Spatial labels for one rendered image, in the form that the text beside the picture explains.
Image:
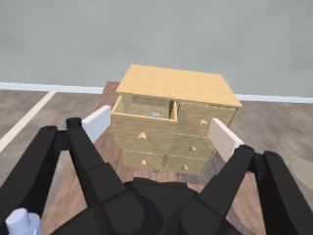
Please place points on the light wooden chest of drawers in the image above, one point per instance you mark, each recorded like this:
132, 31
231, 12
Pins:
178, 85

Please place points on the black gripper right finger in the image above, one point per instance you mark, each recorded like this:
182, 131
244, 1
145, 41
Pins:
284, 208

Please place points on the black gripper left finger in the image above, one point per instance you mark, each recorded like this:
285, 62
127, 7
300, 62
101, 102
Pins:
24, 193

